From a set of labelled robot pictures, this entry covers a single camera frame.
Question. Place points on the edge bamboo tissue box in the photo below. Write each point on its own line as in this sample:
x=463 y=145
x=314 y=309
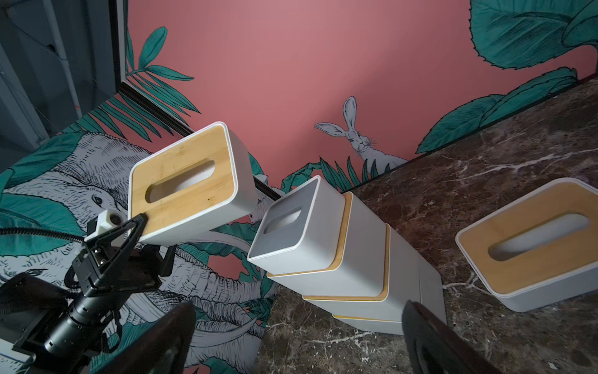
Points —
x=194 y=185

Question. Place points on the small bamboo lid tissue box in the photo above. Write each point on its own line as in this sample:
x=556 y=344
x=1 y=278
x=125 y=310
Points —
x=539 y=249

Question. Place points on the grey lid tissue box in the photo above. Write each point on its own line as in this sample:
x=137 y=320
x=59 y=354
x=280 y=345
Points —
x=300 y=231

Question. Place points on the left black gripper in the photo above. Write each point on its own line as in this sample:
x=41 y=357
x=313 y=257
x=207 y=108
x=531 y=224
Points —
x=112 y=262

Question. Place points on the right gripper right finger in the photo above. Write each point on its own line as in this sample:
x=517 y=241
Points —
x=434 y=348

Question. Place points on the large bamboo lid tissue box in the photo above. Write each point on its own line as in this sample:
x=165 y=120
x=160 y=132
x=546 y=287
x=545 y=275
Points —
x=399 y=255

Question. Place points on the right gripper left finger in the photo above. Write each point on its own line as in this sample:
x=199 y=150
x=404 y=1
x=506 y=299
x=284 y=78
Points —
x=162 y=349

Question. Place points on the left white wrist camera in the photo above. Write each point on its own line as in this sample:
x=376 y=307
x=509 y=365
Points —
x=104 y=222

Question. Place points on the left black frame post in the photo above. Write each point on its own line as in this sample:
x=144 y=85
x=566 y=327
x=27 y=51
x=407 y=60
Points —
x=149 y=104

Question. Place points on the yellow lid tissue box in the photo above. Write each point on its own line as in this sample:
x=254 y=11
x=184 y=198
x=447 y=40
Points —
x=422 y=285

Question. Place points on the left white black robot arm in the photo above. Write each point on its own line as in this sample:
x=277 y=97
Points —
x=60 y=330

